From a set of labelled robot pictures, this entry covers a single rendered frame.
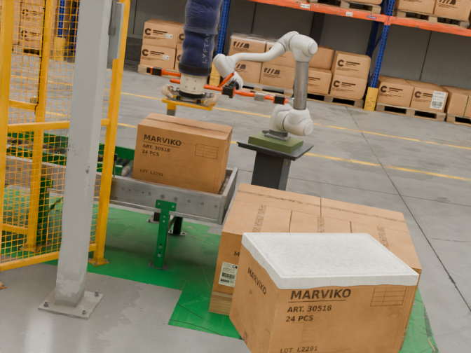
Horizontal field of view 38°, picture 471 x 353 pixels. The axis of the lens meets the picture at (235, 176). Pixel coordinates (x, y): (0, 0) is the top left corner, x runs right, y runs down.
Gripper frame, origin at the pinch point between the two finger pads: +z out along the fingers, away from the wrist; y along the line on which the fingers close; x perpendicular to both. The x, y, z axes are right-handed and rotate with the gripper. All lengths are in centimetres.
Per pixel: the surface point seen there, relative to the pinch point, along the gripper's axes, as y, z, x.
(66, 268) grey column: 98, 109, 69
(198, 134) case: 29.0, 18.9, 16.0
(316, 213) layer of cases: 69, 19, -72
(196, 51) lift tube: -23.6, 9.7, 25.9
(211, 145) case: 34.5, 20.5, 5.9
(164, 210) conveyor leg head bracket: 81, 34, 29
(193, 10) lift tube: -49, 10, 32
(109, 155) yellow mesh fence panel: 47, 43, 68
